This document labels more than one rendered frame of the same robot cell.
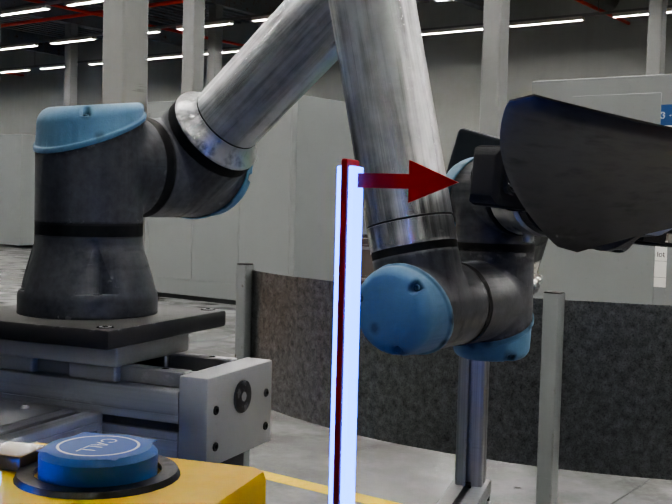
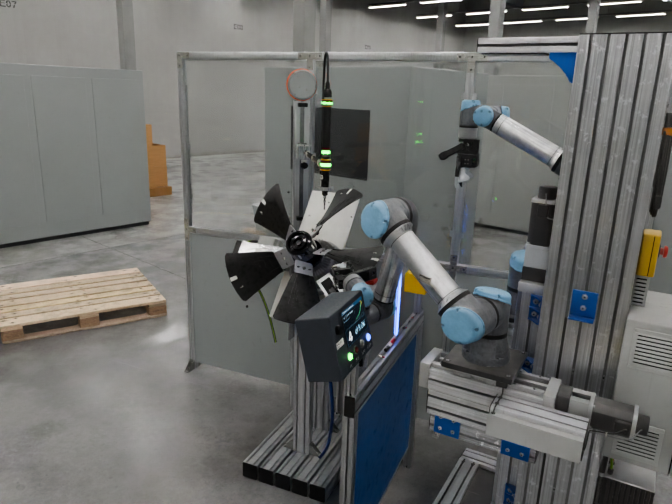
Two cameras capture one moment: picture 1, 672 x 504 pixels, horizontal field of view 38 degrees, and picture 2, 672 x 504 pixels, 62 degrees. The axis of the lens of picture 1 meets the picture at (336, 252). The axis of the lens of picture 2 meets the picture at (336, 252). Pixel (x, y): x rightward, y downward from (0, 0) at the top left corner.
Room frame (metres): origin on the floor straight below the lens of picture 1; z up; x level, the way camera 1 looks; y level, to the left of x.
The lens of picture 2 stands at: (2.78, -0.07, 1.84)
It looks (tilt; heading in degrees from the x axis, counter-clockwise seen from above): 16 degrees down; 185
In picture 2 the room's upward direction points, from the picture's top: 2 degrees clockwise
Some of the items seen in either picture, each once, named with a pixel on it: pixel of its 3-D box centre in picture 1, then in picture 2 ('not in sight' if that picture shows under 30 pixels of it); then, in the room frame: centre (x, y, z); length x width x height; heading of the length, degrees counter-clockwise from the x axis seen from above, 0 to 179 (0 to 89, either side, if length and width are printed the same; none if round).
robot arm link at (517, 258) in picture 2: not in sight; (525, 269); (0.63, 0.48, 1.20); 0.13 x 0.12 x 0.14; 156
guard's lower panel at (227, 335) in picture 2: not in sight; (373, 334); (-0.22, -0.12, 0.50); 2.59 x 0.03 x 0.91; 72
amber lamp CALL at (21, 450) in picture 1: (13, 456); not in sight; (0.34, 0.11, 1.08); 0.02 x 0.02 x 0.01; 72
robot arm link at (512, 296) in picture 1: (484, 300); (361, 317); (0.93, -0.14, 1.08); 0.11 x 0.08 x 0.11; 144
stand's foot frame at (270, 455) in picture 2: not in sight; (310, 446); (0.23, -0.41, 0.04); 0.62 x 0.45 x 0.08; 162
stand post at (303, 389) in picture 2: not in sight; (303, 384); (0.32, -0.44, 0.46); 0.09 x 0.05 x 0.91; 72
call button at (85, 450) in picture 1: (98, 465); not in sight; (0.33, 0.08, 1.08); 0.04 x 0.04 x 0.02
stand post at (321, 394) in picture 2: not in sight; (323, 344); (0.10, -0.37, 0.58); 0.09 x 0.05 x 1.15; 72
